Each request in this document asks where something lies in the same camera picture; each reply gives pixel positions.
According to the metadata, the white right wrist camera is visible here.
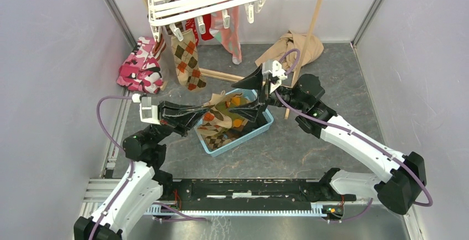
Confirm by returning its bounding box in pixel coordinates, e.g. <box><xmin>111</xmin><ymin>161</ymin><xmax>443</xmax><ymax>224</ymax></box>
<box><xmin>262</xmin><ymin>59</ymin><xmax>287</xmax><ymax>86</ymax></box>

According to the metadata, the white plastic clip hanger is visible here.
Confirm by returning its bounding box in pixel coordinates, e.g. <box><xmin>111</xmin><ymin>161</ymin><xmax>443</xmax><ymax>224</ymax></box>
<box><xmin>148</xmin><ymin>0</ymin><xmax>266</xmax><ymax>41</ymax></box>

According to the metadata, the pink sock with green print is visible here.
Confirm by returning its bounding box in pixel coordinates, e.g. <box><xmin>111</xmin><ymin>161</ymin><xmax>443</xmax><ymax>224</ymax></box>
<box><xmin>209</xmin><ymin>6</ymin><xmax>242</xmax><ymax>65</ymax></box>

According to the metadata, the light blue plastic basket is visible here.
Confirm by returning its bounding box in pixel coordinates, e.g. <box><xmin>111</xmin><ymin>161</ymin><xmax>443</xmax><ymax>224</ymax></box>
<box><xmin>195</xmin><ymin>89</ymin><xmax>274</xmax><ymax>157</ymax></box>

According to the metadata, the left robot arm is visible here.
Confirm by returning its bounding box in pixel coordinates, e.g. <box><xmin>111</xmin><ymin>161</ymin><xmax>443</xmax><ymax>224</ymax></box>
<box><xmin>73</xmin><ymin>94</ymin><xmax>210</xmax><ymax>239</ymax></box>

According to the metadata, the red snowflake sock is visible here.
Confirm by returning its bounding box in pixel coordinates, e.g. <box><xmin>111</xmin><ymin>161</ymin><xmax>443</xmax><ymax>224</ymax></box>
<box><xmin>185</xmin><ymin>13</ymin><xmax>215</xmax><ymax>46</ymax></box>

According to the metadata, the brown cream striped sock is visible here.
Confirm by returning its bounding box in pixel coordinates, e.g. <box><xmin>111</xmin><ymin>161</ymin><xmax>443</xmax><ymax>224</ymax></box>
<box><xmin>165</xmin><ymin>0</ymin><xmax>186</xmax><ymax>36</ymax></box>

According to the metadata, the wooden hanger stand frame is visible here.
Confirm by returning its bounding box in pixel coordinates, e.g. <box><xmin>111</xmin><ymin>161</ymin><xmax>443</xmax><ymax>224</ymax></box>
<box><xmin>132</xmin><ymin>0</ymin><xmax>332</xmax><ymax>120</ymax></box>

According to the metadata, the beige crumpled cloth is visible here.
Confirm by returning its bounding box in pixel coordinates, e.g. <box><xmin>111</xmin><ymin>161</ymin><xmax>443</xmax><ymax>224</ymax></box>
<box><xmin>255</xmin><ymin>31</ymin><xmax>324</xmax><ymax>70</ymax></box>

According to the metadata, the argyle patterned sock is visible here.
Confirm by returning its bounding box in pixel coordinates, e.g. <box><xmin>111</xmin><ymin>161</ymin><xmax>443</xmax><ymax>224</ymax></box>
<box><xmin>196</xmin><ymin>91</ymin><xmax>250</xmax><ymax>136</ymax></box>
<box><xmin>171</xmin><ymin>29</ymin><xmax>207</xmax><ymax>92</ymax></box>

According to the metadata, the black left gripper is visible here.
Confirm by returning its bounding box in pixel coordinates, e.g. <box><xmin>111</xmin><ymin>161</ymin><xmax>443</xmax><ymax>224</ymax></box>
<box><xmin>145</xmin><ymin>98</ymin><xmax>211</xmax><ymax>144</ymax></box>

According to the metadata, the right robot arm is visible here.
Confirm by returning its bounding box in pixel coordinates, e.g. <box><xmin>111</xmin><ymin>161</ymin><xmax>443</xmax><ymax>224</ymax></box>
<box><xmin>230</xmin><ymin>61</ymin><xmax>434</xmax><ymax>215</ymax></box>

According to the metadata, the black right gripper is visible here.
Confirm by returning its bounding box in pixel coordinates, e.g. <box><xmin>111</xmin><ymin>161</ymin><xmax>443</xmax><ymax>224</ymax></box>
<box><xmin>228</xmin><ymin>64</ymin><xmax>306</xmax><ymax>122</ymax></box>

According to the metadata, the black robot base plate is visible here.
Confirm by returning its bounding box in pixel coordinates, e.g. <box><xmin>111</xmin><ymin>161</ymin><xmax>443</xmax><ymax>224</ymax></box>
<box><xmin>158</xmin><ymin>179</ymin><xmax>357</xmax><ymax>218</ymax></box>

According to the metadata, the pink camouflage cloth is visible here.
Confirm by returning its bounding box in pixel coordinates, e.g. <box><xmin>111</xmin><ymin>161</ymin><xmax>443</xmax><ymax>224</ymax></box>
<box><xmin>116</xmin><ymin>36</ymin><xmax>163</xmax><ymax>94</ymax></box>

